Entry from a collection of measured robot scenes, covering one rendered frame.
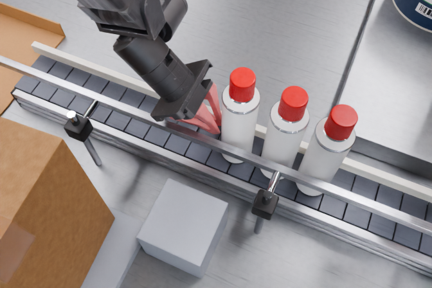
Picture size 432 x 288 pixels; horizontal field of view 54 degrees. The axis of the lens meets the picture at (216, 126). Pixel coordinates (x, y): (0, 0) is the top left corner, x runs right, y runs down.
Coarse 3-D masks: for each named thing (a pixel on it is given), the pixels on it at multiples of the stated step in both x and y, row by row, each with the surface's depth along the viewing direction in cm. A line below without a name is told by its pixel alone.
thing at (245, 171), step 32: (32, 64) 80; (64, 64) 80; (64, 96) 76; (128, 96) 76; (128, 128) 73; (192, 128) 73; (224, 160) 70; (288, 192) 67; (384, 192) 67; (352, 224) 65; (384, 224) 64
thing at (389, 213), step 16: (0, 64) 70; (16, 64) 69; (48, 80) 68; (64, 80) 68; (80, 96) 67; (96, 96) 66; (128, 112) 65; (144, 112) 65; (160, 128) 64; (176, 128) 63; (208, 144) 62; (224, 144) 62; (240, 160) 62; (256, 160) 61; (288, 176) 60; (304, 176) 59; (336, 192) 58; (352, 192) 58; (368, 208) 58; (384, 208) 57; (416, 224) 56
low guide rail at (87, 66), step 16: (48, 48) 77; (80, 64) 75; (96, 64) 75; (112, 80) 75; (128, 80) 73; (256, 128) 69; (304, 144) 67; (352, 160) 66; (368, 176) 66; (384, 176) 64; (416, 192) 64
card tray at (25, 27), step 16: (0, 16) 92; (16, 16) 91; (32, 16) 88; (0, 32) 90; (16, 32) 90; (32, 32) 90; (48, 32) 90; (0, 48) 88; (16, 48) 88; (32, 48) 88; (0, 80) 83; (16, 80) 83; (0, 96) 82; (0, 112) 80
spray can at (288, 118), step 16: (288, 96) 51; (304, 96) 51; (272, 112) 55; (288, 112) 52; (304, 112) 54; (272, 128) 56; (288, 128) 54; (304, 128) 54; (272, 144) 59; (288, 144) 57; (272, 160) 62; (288, 160) 61
